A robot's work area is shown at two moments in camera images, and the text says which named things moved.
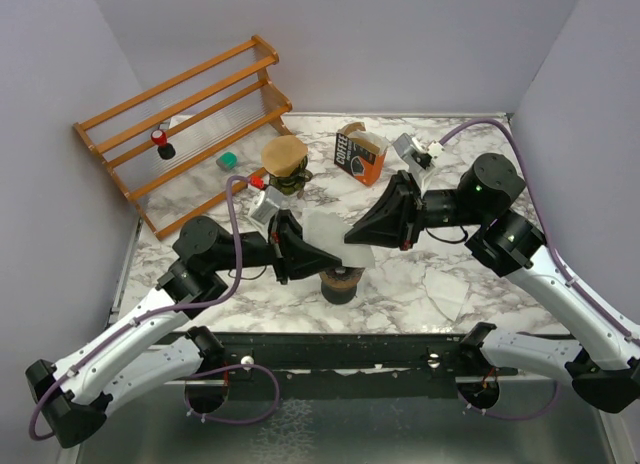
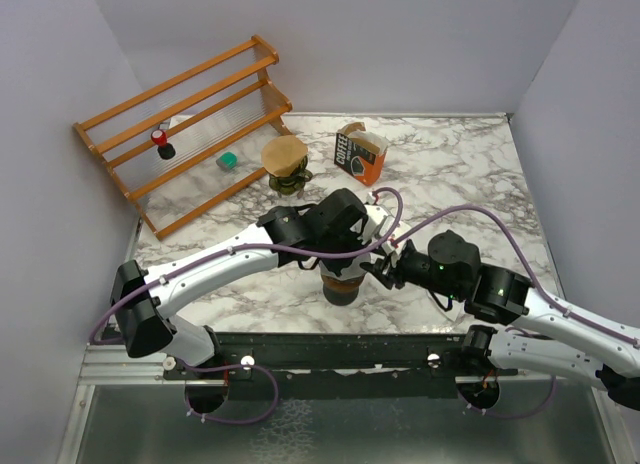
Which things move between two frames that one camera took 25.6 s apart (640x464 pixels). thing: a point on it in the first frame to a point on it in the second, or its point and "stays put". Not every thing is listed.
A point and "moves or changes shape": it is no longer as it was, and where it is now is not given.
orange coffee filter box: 360,153 stays put
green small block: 227,160 stays put
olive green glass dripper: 293,183 stays put
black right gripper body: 416,221 to 412,266
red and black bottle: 165,151 stays put
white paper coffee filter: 328,231 moves or changes shape
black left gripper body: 276,234 to 349,240
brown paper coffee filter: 282,155 stays put
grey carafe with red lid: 338,296 stays put
